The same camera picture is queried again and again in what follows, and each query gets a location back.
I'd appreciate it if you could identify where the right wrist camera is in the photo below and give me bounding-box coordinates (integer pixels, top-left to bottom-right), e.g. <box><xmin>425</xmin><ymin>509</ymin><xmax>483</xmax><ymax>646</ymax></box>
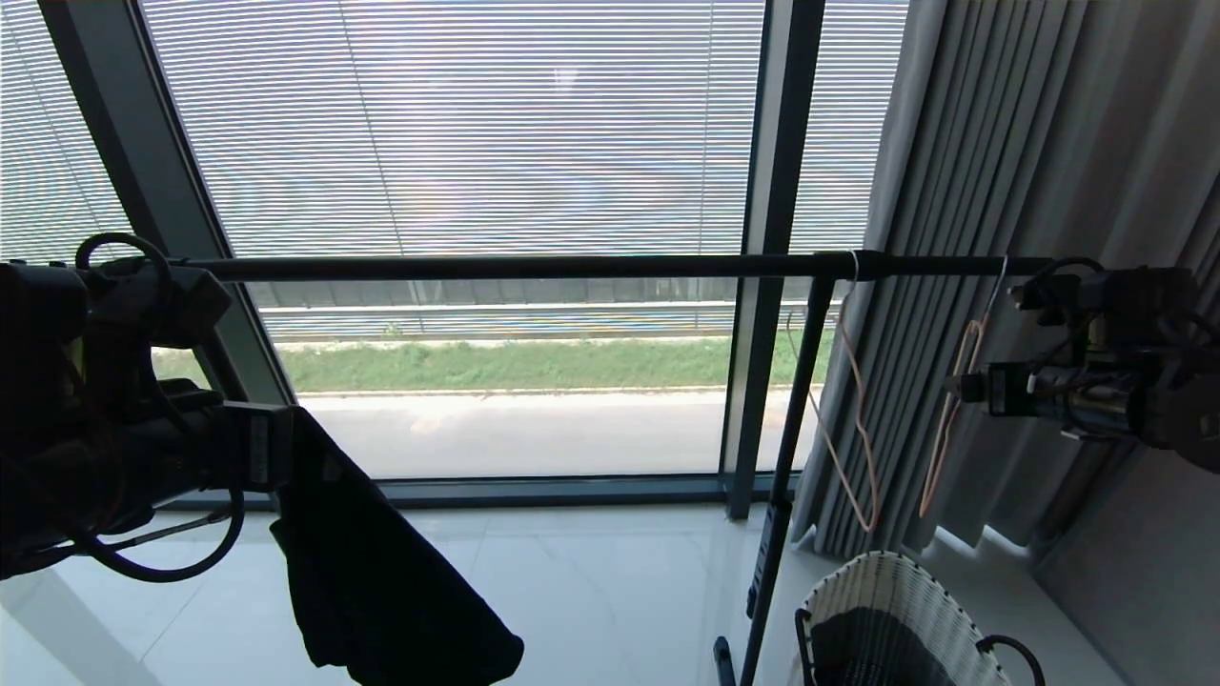
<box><xmin>1010</xmin><ymin>255</ymin><xmax>1204</xmax><ymax>323</ymax></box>

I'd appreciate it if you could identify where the grey curtain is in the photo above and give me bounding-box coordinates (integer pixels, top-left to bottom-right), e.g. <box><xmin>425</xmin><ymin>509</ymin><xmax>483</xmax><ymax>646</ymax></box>
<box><xmin>789</xmin><ymin>0</ymin><xmax>1220</xmax><ymax>575</ymax></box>

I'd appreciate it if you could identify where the black cable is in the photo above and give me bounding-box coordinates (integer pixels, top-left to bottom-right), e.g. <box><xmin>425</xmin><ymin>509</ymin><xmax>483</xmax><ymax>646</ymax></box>
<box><xmin>69</xmin><ymin>488</ymin><xmax>247</xmax><ymax>584</ymax></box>

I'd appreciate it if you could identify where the black clothes rack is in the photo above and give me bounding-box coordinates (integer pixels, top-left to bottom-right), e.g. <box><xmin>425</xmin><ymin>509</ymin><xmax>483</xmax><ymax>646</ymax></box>
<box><xmin>100</xmin><ymin>250</ymin><xmax>1054</xmax><ymax>686</ymax></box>

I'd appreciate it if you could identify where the black t-shirt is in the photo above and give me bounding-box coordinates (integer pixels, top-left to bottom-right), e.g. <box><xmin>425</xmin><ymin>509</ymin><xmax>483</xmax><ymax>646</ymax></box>
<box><xmin>269</xmin><ymin>407</ymin><xmax>526</xmax><ymax>686</ymax></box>

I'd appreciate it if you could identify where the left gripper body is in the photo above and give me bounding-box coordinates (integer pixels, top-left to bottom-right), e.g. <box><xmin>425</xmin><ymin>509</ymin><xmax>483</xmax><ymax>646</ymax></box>
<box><xmin>189</xmin><ymin>400</ymin><xmax>297</xmax><ymax>496</ymax></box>

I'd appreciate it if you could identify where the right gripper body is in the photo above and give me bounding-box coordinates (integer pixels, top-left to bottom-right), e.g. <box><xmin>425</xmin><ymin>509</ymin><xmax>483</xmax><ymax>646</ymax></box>
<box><xmin>985</xmin><ymin>348</ymin><xmax>1149</xmax><ymax>444</ymax></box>

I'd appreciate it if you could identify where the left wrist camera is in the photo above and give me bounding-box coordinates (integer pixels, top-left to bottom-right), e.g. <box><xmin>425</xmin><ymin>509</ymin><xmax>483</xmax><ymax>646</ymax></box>
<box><xmin>74</xmin><ymin>232</ymin><xmax>234</xmax><ymax>352</ymax></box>

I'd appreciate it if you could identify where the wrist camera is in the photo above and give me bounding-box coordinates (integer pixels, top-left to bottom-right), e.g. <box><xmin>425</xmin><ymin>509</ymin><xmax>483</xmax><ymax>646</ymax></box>
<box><xmin>74</xmin><ymin>232</ymin><xmax>234</xmax><ymax>352</ymax></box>
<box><xmin>1010</xmin><ymin>255</ymin><xmax>1204</xmax><ymax>323</ymax></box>

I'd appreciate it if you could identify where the pink clothes hanger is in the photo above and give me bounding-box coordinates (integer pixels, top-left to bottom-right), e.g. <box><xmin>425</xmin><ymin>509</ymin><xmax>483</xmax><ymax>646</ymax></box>
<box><xmin>917</xmin><ymin>255</ymin><xmax>1011</xmax><ymax>521</ymax></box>
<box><xmin>783</xmin><ymin>310</ymin><xmax>882</xmax><ymax>535</ymax></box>

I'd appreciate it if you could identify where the white laundry basket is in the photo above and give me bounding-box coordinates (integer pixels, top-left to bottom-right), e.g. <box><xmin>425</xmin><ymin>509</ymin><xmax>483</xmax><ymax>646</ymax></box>
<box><xmin>793</xmin><ymin>550</ymin><xmax>1049</xmax><ymax>686</ymax></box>

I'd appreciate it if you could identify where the window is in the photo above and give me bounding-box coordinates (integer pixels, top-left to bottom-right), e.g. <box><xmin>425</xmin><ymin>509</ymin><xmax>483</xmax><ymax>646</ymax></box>
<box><xmin>0</xmin><ymin>0</ymin><xmax>911</xmax><ymax>523</ymax></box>

